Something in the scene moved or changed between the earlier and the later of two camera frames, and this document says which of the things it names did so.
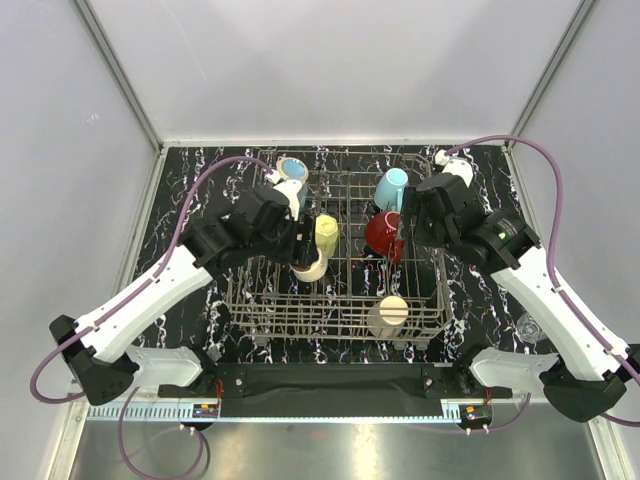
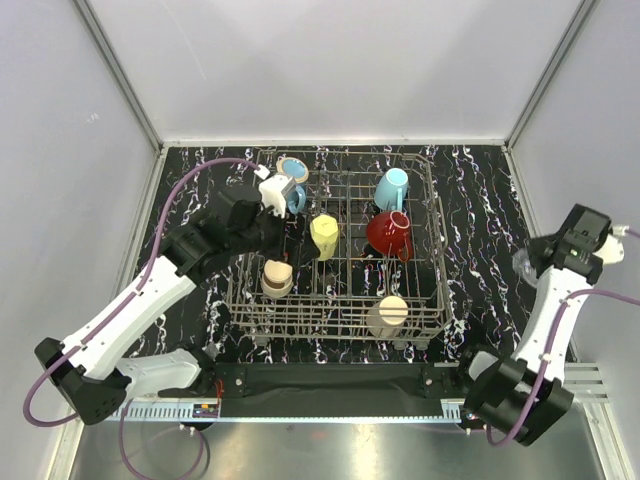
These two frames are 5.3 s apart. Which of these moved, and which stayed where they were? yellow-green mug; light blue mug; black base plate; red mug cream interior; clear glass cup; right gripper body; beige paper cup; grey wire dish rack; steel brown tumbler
Moved: steel brown tumbler; clear glass cup; right gripper body
Stayed: black base plate; beige paper cup; grey wire dish rack; yellow-green mug; light blue mug; red mug cream interior
